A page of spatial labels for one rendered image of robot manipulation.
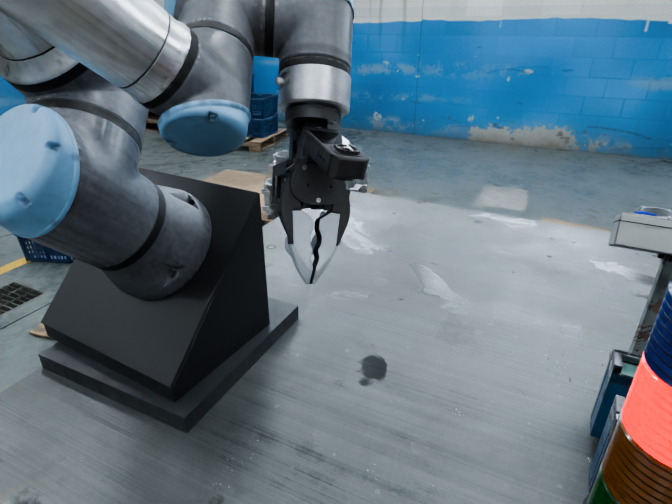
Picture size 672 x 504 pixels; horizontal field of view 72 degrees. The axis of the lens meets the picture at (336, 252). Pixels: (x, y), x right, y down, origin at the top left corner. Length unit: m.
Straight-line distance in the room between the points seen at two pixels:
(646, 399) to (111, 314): 0.73
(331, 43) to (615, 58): 5.51
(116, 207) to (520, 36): 5.62
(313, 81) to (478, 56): 5.56
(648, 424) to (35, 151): 0.61
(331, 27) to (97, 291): 0.57
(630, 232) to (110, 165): 0.73
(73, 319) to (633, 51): 5.74
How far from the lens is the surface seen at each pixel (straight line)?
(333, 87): 0.57
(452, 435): 0.73
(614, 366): 0.72
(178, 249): 0.72
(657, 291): 0.86
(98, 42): 0.47
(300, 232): 0.55
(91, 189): 0.63
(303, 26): 0.59
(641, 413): 0.31
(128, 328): 0.80
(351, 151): 0.49
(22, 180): 0.62
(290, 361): 0.83
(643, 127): 6.13
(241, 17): 0.59
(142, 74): 0.48
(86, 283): 0.91
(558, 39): 6.00
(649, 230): 0.81
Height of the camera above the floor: 1.33
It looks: 27 degrees down
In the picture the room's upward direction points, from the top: straight up
